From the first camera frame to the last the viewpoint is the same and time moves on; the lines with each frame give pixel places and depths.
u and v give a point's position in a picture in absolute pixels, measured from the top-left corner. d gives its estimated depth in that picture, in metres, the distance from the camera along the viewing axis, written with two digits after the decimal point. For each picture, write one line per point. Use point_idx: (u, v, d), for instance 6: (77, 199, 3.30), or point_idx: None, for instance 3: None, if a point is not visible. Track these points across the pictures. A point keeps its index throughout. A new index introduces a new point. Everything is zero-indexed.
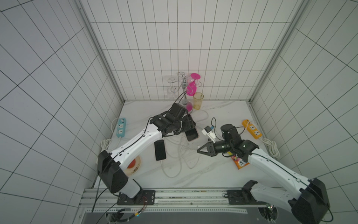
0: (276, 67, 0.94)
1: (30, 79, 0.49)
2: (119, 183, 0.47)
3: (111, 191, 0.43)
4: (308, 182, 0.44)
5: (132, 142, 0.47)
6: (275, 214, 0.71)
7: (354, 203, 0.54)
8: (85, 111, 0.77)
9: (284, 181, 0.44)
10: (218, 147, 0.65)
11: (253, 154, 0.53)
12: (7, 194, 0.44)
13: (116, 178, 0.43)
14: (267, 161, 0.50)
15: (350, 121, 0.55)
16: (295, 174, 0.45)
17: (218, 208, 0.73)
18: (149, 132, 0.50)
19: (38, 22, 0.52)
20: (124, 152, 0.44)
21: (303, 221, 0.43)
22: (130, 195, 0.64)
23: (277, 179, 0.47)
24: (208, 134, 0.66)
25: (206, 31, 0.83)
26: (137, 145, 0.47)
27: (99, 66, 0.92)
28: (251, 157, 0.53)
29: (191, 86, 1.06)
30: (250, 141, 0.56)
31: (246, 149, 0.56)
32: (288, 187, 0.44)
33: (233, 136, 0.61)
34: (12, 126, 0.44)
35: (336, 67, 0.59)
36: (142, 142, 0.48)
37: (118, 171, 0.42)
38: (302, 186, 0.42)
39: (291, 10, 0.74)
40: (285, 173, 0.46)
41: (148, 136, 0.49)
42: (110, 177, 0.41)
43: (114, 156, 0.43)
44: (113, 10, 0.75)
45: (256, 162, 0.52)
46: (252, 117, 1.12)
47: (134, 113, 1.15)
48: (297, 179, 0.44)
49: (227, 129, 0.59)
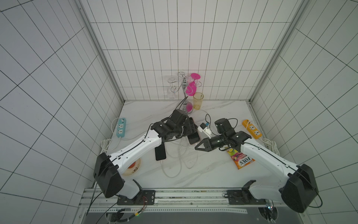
0: (276, 67, 0.94)
1: (30, 79, 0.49)
2: (114, 186, 0.45)
3: (106, 197, 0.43)
4: (296, 167, 0.43)
5: (131, 147, 0.47)
6: (275, 214, 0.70)
7: (355, 203, 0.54)
8: (85, 111, 0.77)
9: (274, 168, 0.46)
10: (214, 142, 0.67)
11: (245, 143, 0.55)
12: (6, 194, 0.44)
13: (115, 178, 0.43)
14: (258, 149, 0.52)
15: (350, 121, 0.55)
16: (285, 161, 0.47)
17: (218, 208, 0.73)
18: (149, 137, 0.50)
19: (38, 22, 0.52)
20: (123, 156, 0.44)
21: (291, 205, 0.44)
22: (130, 195, 0.64)
23: (269, 167, 0.48)
24: (203, 131, 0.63)
25: (207, 31, 0.83)
26: (136, 150, 0.47)
27: (99, 66, 0.92)
28: (244, 147, 0.54)
29: (191, 86, 1.06)
30: (243, 132, 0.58)
31: (238, 139, 0.57)
32: (278, 173, 0.45)
33: (227, 128, 0.64)
34: (13, 126, 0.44)
35: (336, 67, 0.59)
36: (141, 148, 0.49)
37: (115, 175, 0.42)
38: (290, 171, 0.43)
39: (291, 10, 0.74)
40: (275, 160, 0.47)
41: (148, 141, 0.50)
42: (106, 179, 0.40)
43: (113, 159, 0.43)
44: (113, 10, 0.75)
45: (248, 151, 0.53)
46: (252, 117, 1.12)
47: (134, 113, 1.14)
48: (285, 165, 0.45)
49: (219, 122, 0.62)
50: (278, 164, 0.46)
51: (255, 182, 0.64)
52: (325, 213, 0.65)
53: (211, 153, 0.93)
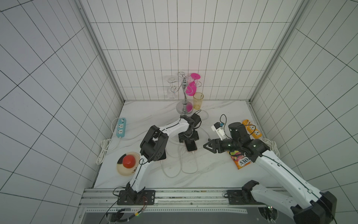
0: (276, 67, 0.94)
1: (30, 79, 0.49)
2: (159, 153, 0.59)
3: (150, 160, 0.60)
4: (320, 194, 0.40)
5: (171, 125, 0.63)
6: (275, 214, 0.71)
7: (355, 203, 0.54)
8: (84, 111, 0.77)
9: (293, 190, 0.43)
10: (224, 144, 0.63)
11: (263, 156, 0.50)
12: (7, 194, 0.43)
13: (161, 146, 0.58)
14: (278, 165, 0.48)
15: (350, 121, 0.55)
16: (307, 184, 0.43)
17: (218, 208, 0.73)
18: (182, 122, 0.69)
19: (38, 22, 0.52)
20: (168, 129, 0.60)
21: None
22: (136, 187, 0.64)
23: (286, 187, 0.45)
24: (217, 130, 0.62)
25: (206, 31, 0.83)
26: (175, 127, 0.64)
27: (98, 66, 0.92)
28: (261, 159, 0.50)
29: (191, 86, 1.06)
30: (260, 141, 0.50)
31: (256, 149, 0.53)
32: (298, 197, 0.42)
33: (242, 134, 0.58)
34: (12, 126, 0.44)
35: (336, 67, 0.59)
36: (178, 127, 0.66)
37: (165, 140, 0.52)
38: (313, 198, 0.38)
39: (291, 10, 0.74)
40: (296, 181, 0.44)
41: (182, 124, 0.68)
42: (157, 144, 0.55)
43: (162, 129, 0.59)
44: (113, 10, 0.75)
45: (265, 164, 0.49)
46: (252, 117, 1.12)
47: (134, 113, 1.14)
48: (308, 190, 0.41)
49: (235, 127, 0.57)
50: (298, 187, 0.42)
51: (258, 185, 0.64)
52: None
53: (211, 153, 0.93)
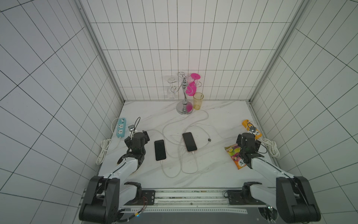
0: (276, 67, 0.94)
1: (30, 79, 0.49)
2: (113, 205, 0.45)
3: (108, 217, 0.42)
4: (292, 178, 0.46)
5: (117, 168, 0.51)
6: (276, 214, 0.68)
7: (355, 203, 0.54)
8: (84, 111, 0.77)
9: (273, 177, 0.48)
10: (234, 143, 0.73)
11: (254, 158, 0.62)
12: (6, 194, 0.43)
13: (115, 193, 0.45)
14: (264, 161, 0.58)
15: (349, 121, 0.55)
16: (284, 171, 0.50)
17: (219, 208, 0.73)
18: (128, 159, 0.59)
19: (38, 22, 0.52)
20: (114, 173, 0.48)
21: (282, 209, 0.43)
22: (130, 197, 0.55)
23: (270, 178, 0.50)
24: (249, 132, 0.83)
25: (206, 31, 0.83)
26: (124, 168, 0.54)
27: (98, 66, 0.92)
28: (252, 160, 0.61)
29: (191, 87, 1.06)
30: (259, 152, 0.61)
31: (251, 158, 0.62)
32: None
33: (249, 145, 0.69)
34: (12, 126, 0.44)
35: (336, 67, 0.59)
36: (126, 167, 0.56)
37: (117, 185, 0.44)
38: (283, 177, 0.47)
39: (290, 10, 0.74)
40: (275, 169, 0.51)
41: (130, 162, 0.59)
42: (108, 193, 0.42)
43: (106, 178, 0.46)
44: (113, 10, 0.75)
45: (256, 164, 0.59)
46: (252, 117, 1.12)
47: (134, 113, 1.14)
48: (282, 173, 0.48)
49: (245, 137, 0.68)
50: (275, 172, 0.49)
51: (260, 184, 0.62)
52: (325, 213, 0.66)
53: (211, 153, 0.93)
